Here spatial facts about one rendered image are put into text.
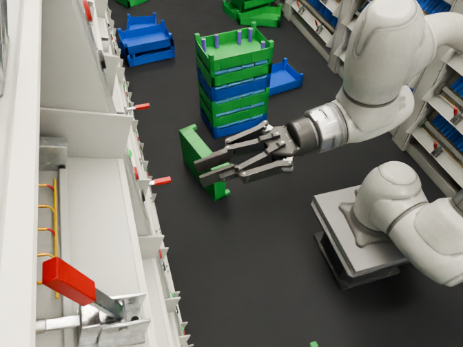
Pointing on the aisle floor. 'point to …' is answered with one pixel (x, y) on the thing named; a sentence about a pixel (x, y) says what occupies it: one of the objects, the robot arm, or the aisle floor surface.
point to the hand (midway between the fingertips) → (214, 168)
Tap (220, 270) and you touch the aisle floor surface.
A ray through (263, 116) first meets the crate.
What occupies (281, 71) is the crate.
